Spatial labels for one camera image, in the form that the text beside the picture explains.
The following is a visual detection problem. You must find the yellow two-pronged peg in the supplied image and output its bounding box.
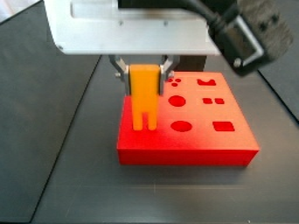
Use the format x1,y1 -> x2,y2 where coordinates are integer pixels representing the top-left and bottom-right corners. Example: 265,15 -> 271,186
130,64 -> 161,130

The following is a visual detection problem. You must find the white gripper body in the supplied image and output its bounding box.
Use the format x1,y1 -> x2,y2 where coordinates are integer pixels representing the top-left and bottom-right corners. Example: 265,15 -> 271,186
43,0 -> 221,55

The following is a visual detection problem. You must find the red shape-sorting board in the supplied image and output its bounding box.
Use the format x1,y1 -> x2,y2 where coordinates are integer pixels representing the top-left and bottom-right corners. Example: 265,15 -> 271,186
117,72 -> 259,166

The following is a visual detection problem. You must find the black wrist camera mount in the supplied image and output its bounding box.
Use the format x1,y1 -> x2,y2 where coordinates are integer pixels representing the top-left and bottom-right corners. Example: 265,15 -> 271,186
209,0 -> 295,77

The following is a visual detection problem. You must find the black curved holder block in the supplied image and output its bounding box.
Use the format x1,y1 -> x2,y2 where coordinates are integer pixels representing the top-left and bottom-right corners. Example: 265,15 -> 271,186
175,55 -> 207,72

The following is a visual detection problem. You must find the black camera cable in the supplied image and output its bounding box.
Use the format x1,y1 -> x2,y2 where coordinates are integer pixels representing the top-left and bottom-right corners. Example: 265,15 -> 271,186
117,0 -> 239,27

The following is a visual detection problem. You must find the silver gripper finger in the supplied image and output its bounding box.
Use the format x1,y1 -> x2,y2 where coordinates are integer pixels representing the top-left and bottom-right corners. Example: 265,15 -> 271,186
109,55 -> 131,95
159,55 -> 181,95

